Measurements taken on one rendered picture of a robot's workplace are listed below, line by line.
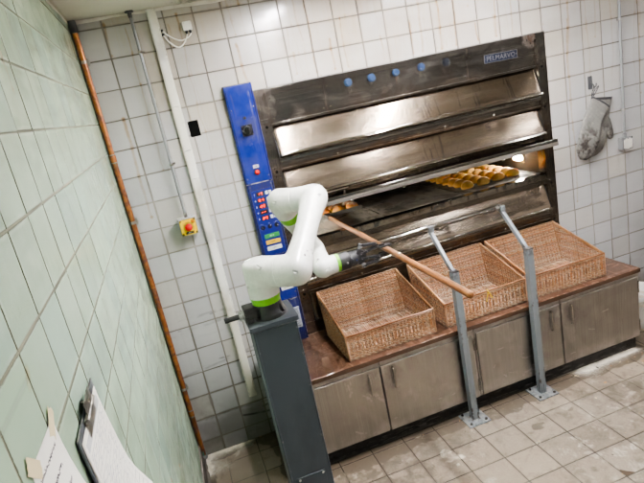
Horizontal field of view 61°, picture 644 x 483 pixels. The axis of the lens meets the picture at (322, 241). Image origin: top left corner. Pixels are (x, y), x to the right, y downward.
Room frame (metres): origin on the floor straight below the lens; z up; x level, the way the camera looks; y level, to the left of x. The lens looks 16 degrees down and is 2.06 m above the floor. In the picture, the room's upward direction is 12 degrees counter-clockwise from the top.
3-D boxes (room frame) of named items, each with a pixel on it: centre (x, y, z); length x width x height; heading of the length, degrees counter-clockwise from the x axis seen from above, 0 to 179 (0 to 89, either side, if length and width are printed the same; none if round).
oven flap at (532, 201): (3.40, -0.73, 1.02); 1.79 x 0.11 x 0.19; 104
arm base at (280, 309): (2.10, 0.33, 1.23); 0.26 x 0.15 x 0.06; 104
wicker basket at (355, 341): (3.00, -0.22, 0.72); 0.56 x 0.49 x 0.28; 104
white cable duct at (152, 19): (3.05, 0.62, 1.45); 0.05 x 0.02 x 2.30; 104
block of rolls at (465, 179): (3.97, -1.18, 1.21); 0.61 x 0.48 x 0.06; 14
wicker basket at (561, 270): (3.29, -1.39, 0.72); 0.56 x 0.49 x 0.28; 103
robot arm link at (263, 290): (2.11, 0.26, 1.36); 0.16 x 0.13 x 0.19; 69
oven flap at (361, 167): (3.40, -0.73, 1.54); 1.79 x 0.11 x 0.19; 104
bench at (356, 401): (3.10, -0.69, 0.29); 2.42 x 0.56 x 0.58; 104
